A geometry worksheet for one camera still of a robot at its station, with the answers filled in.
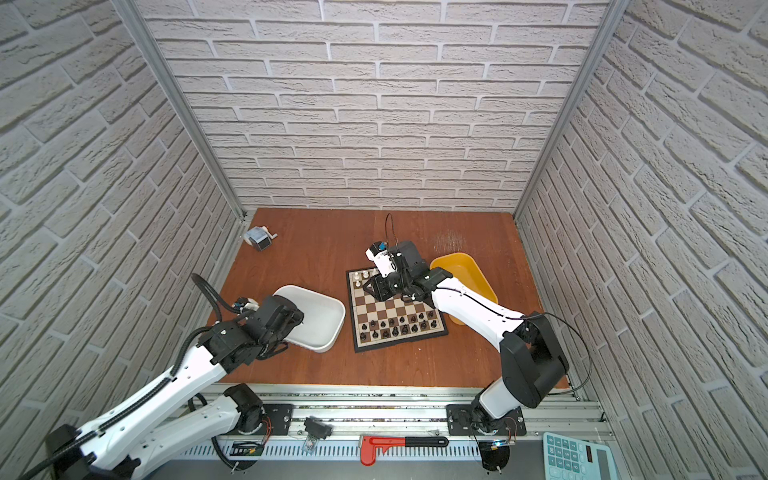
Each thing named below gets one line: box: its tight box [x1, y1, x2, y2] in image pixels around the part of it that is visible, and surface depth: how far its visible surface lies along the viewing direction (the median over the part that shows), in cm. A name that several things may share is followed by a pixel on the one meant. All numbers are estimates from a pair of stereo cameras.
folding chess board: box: [346, 267, 449, 353], surface depth 91 cm
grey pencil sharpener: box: [244, 226, 278, 251], surface depth 108 cm
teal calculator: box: [543, 432, 619, 480], surface depth 69 cm
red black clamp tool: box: [359, 435, 449, 467], surface depth 72 cm
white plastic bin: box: [273, 284, 347, 353], surface depth 90 cm
